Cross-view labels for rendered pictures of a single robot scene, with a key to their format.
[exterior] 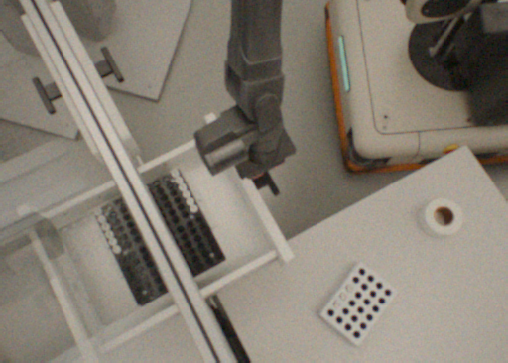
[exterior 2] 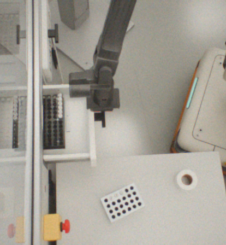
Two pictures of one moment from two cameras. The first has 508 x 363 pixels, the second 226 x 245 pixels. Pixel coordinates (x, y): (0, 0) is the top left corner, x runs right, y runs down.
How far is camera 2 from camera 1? 0.29 m
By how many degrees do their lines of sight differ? 8
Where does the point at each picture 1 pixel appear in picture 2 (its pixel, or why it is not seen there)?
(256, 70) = (105, 53)
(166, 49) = not seen: hidden behind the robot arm
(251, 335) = (62, 194)
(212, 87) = (119, 77)
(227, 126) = (85, 76)
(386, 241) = (153, 180)
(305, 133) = (158, 123)
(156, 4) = not seen: hidden behind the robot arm
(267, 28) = (116, 35)
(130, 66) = (81, 48)
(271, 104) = (107, 72)
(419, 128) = (216, 144)
